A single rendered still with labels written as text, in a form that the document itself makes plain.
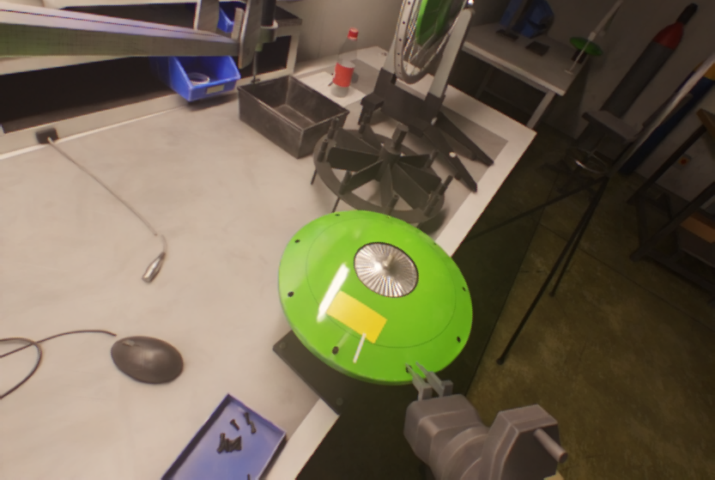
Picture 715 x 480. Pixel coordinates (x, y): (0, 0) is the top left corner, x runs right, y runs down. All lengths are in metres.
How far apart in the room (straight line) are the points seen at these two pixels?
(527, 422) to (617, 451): 1.93
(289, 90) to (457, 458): 1.07
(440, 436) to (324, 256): 0.28
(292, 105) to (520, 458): 1.09
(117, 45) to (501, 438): 0.37
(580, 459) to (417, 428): 1.70
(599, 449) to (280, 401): 1.77
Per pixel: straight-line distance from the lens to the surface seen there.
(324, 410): 0.63
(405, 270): 0.57
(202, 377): 0.64
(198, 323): 0.68
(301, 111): 1.21
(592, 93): 5.09
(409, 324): 0.52
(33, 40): 0.23
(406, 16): 0.94
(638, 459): 2.33
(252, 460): 0.60
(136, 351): 0.63
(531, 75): 2.79
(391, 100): 1.24
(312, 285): 0.52
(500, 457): 0.34
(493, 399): 1.93
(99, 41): 0.26
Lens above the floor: 1.50
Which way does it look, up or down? 40 degrees down
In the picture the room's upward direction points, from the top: 22 degrees clockwise
